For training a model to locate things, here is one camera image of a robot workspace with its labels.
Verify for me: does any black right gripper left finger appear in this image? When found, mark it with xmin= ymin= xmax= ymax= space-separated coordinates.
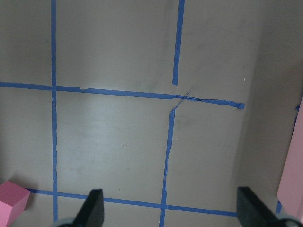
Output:
xmin=72 ymin=189 xmax=105 ymax=227

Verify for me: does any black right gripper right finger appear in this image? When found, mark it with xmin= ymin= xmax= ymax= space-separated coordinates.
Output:
xmin=237 ymin=187 xmax=282 ymax=227

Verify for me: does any pink plastic bin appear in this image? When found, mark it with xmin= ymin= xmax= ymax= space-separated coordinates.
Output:
xmin=277 ymin=104 xmax=303 ymax=222

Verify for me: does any pink foam cube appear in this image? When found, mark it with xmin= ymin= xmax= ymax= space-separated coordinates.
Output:
xmin=0 ymin=181 xmax=30 ymax=227

